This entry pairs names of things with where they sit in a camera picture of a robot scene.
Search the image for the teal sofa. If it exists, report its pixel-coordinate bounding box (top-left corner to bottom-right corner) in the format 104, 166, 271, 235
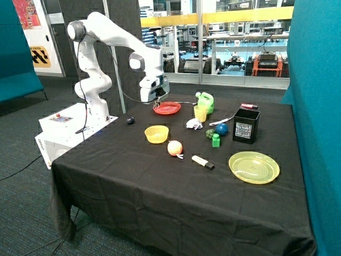
0, 1, 44, 102

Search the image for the dark blue small ball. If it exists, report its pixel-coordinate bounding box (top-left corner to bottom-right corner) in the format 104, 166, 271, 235
126, 116, 135, 125

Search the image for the green building block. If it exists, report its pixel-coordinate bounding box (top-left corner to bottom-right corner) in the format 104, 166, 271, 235
212, 133, 221, 148

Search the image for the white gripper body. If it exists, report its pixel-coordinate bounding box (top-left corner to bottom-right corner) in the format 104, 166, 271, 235
139, 75, 169, 102

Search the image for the black tablecloth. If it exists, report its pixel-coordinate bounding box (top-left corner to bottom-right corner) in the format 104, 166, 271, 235
49, 103, 317, 255

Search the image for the black square container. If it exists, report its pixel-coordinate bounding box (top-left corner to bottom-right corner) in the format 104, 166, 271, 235
232, 109, 260, 145

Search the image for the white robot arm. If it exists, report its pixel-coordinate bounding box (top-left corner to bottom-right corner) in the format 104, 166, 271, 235
67, 12, 170, 123

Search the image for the orange yellow ball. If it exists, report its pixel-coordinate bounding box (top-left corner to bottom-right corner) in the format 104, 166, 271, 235
167, 140, 183, 156

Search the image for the green toy pepper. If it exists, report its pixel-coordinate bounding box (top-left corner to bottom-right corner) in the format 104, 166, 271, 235
206, 129, 216, 139

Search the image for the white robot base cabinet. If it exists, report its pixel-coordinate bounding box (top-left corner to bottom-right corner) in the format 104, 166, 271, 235
35, 103, 117, 169

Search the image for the crumpled white paper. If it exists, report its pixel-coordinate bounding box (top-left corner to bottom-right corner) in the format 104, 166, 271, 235
186, 118, 203, 130

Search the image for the teal partition panel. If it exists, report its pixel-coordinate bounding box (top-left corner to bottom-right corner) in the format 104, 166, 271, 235
282, 1, 340, 255

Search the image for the pink highlighter marker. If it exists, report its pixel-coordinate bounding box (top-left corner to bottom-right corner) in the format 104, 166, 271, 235
240, 103, 258, 109

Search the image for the metal spoon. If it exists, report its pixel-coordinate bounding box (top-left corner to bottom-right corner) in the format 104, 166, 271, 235
175, 101, 198, 106

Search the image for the yellow plastic cup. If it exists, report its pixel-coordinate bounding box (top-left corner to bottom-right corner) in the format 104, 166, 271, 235
194, 105, 207, 122

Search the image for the white black marker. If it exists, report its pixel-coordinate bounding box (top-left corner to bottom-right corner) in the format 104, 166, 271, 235
191, 155, 215, 170

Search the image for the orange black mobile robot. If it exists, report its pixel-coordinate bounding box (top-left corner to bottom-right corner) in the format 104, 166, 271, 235
244, 51, 289, 78

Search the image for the red plastic plate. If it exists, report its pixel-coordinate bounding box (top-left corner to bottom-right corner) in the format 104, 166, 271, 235
153, 101, 181, 115

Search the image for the green plastic jug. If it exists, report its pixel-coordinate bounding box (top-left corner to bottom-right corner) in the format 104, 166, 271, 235
195, 92, 214, 115

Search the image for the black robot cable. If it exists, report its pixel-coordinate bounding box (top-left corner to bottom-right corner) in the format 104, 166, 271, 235
75, 33, 150, 142

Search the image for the yellow plastic bowl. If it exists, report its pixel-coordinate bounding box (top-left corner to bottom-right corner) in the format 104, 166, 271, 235
144, 125, 169, 144

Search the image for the yellow green plastic plate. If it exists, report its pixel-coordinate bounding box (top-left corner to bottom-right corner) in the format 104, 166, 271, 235
229, 151, 280, 185

